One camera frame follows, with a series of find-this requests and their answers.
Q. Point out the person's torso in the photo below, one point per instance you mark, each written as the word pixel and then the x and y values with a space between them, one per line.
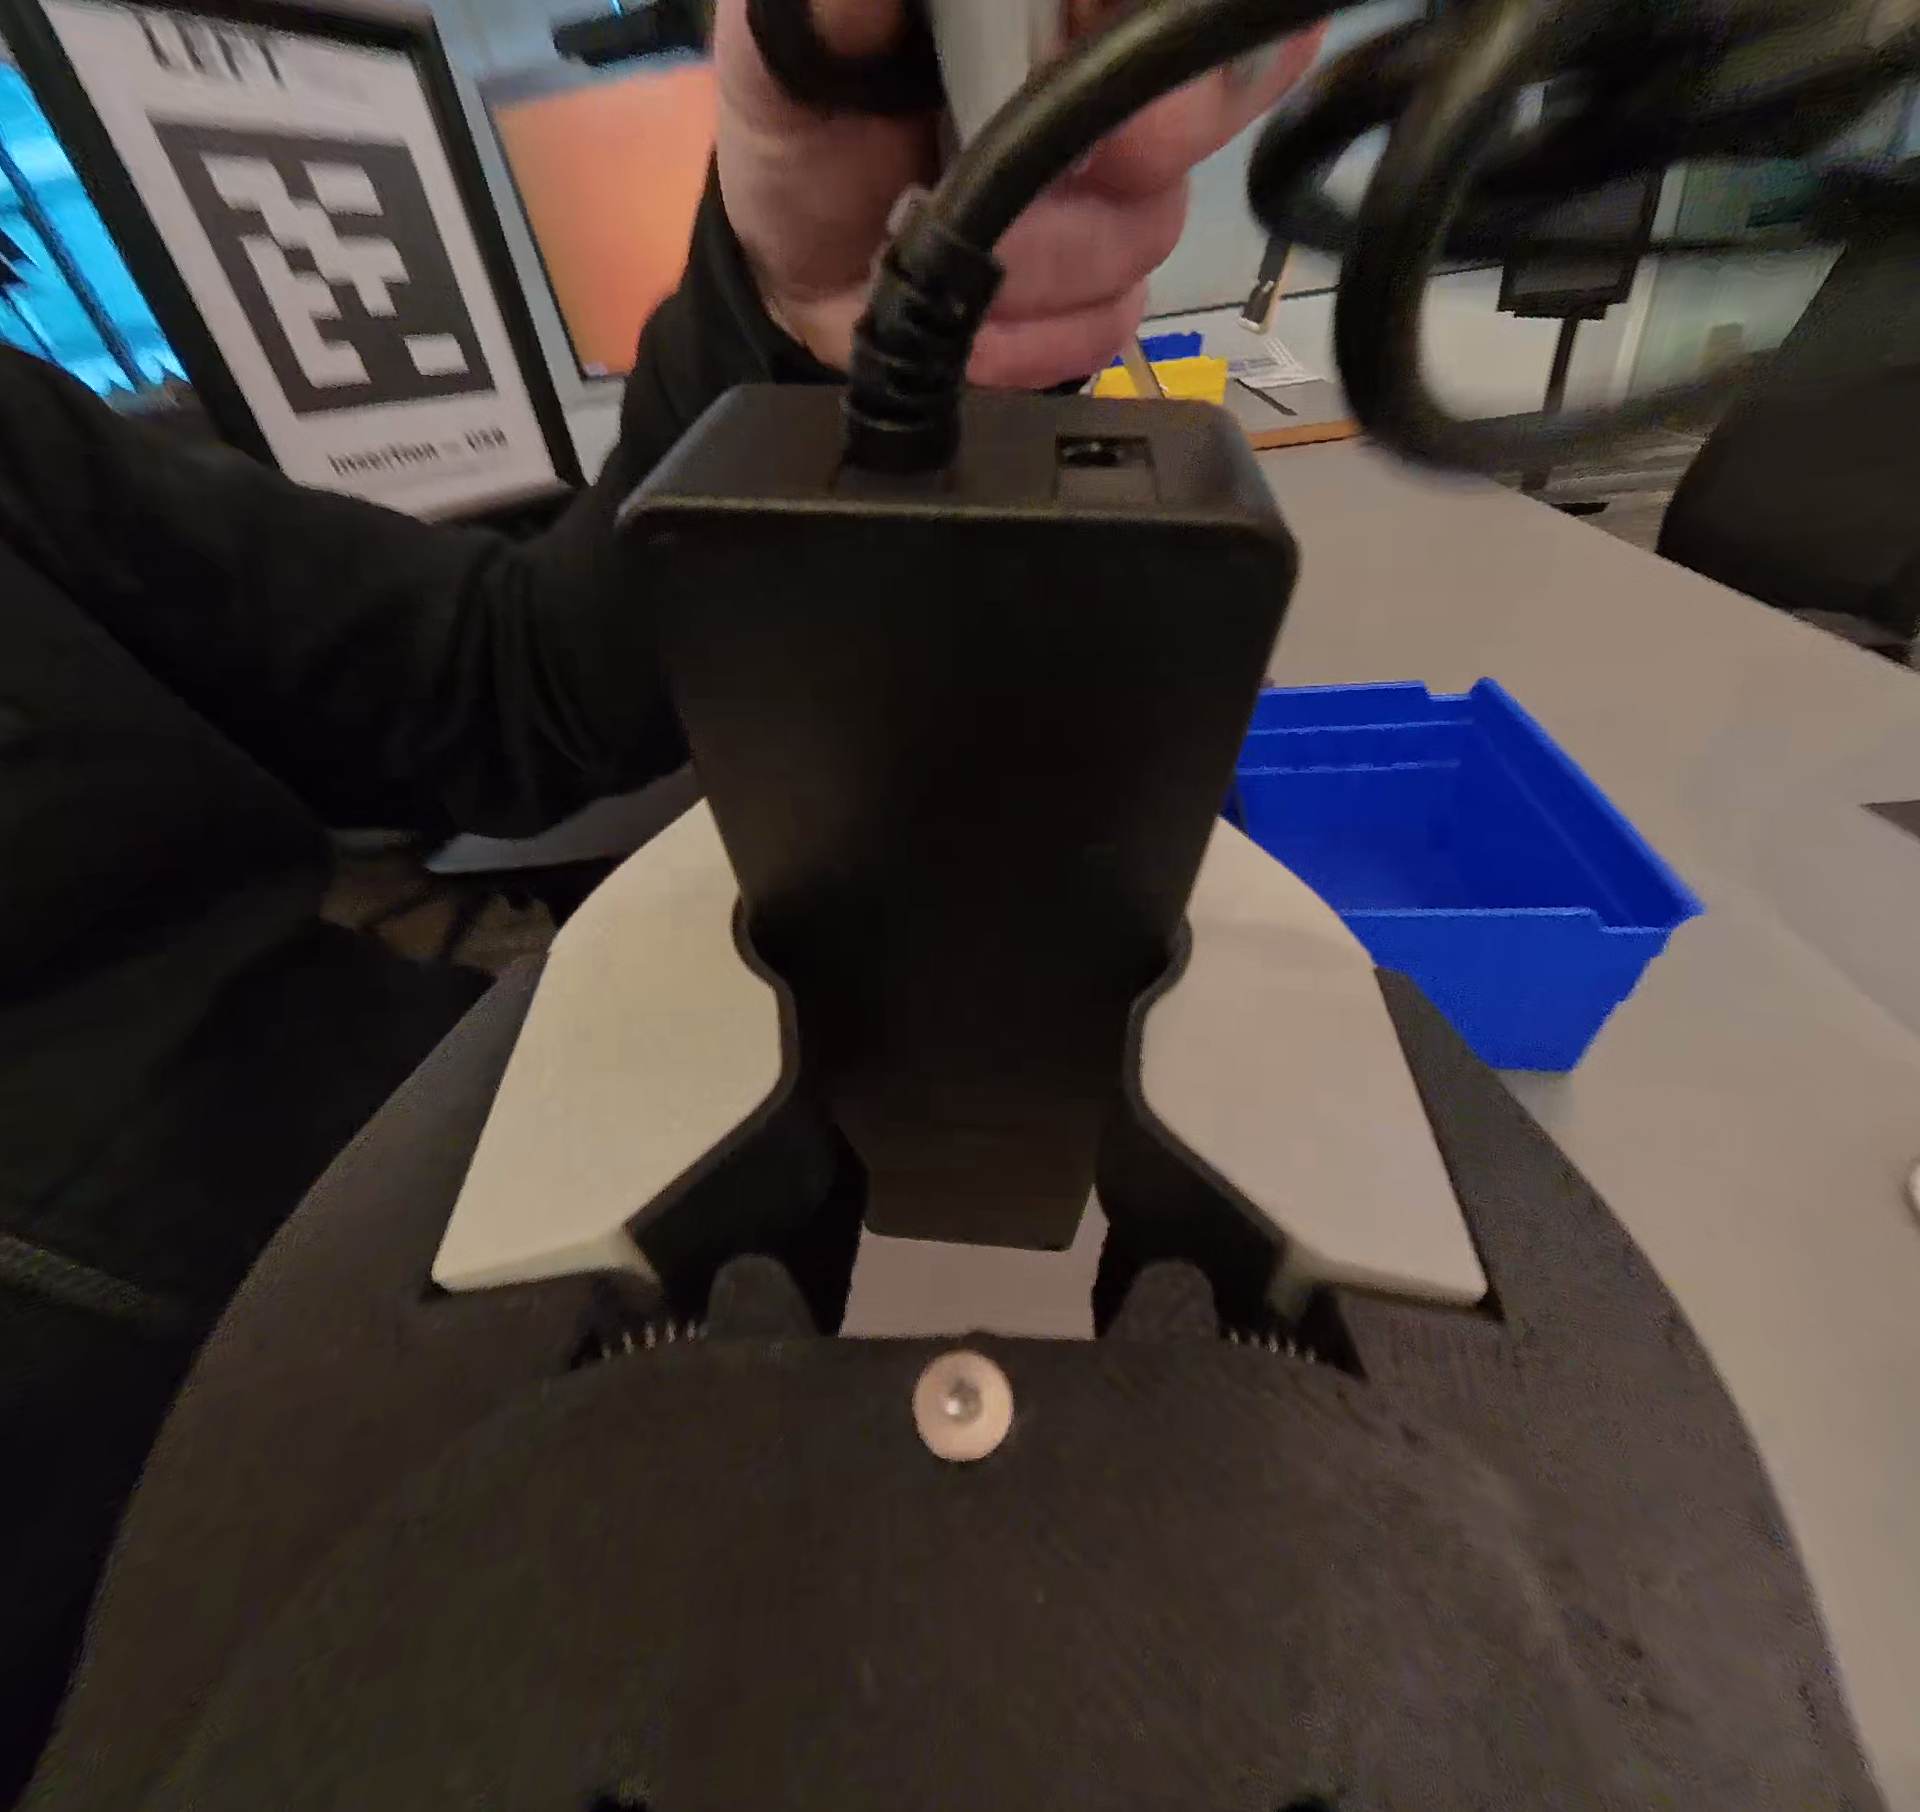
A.
pixel 150 1093

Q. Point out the small blue plastic bin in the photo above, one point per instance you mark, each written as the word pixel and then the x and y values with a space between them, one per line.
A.
pixel 1169 345

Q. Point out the black usb hub box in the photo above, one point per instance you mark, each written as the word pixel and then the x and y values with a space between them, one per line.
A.
pixel 961 732

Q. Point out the black office chair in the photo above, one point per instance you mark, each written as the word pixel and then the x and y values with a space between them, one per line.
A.
pixel 1817 463

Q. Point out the framed printed tag sign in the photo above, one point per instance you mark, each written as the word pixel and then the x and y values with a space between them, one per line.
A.
pixel 331 268

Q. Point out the person's left forearm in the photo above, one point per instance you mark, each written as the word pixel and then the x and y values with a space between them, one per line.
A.
pixel 450 641

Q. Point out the monitor with blue screen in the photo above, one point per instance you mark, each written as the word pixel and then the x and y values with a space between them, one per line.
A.
pixel 62 268

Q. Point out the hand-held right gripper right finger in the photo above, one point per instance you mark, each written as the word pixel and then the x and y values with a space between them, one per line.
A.
pixel 1305 1093

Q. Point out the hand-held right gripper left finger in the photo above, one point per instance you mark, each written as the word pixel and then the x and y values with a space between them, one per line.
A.
pixel 600 1093

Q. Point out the person's left hand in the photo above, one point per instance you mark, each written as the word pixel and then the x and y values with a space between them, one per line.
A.
pixel 1079 268

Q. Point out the monitor with orange screen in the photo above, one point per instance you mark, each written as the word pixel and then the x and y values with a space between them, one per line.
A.
pixel 616 222

